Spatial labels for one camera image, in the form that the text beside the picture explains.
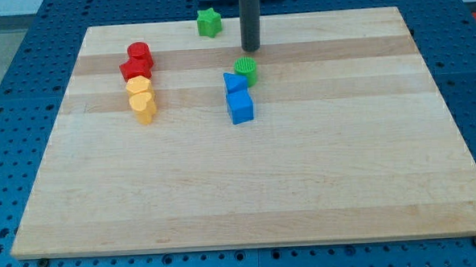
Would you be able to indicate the blue cube block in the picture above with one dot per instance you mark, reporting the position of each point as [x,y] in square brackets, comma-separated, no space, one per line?
[240,106]

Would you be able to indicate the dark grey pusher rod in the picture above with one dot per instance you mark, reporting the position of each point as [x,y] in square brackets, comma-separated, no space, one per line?
[250,16]

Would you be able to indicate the wooden board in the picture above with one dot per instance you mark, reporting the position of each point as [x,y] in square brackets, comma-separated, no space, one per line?
[351,142]

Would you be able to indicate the green star block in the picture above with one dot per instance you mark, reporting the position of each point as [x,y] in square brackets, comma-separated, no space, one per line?
[209,22]

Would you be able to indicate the red cylinder block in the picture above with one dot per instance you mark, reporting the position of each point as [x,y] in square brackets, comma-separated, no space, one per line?
[141,51]

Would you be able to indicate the green cylinder block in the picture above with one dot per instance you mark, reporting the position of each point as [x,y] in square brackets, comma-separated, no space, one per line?
[246,66]

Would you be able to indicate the yellow heart block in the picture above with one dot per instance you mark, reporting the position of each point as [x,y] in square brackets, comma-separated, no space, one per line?
[143,106]

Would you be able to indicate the yellow hexagon block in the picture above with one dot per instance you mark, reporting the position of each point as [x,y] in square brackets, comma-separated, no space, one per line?
[138,84]

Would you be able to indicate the blue triangle block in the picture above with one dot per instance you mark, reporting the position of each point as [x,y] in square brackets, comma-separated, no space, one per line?
[234,83]

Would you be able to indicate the red star-shaped block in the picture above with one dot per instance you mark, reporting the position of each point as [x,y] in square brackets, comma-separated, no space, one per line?
[135,67]

